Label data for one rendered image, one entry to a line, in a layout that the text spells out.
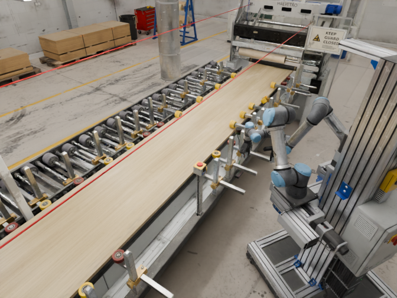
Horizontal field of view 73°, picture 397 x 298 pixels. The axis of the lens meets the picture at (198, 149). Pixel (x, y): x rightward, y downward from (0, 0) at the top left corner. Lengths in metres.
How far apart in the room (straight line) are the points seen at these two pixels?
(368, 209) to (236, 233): 1.54
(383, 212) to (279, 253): 1.14
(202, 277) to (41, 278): 1.41
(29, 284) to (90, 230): 0.44
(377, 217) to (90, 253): 1.74
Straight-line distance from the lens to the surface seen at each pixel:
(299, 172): 1.91
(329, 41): 4.41
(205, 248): 2.91
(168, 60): 6.22
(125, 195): 2.19
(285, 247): 2.80
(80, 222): 2.12
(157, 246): 2.20
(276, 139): 1.85
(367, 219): 1.87
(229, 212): 3.21
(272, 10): 4.87
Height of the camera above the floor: 2.45
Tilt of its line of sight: 37 degrees down
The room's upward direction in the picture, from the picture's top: 1 degrees clockwise
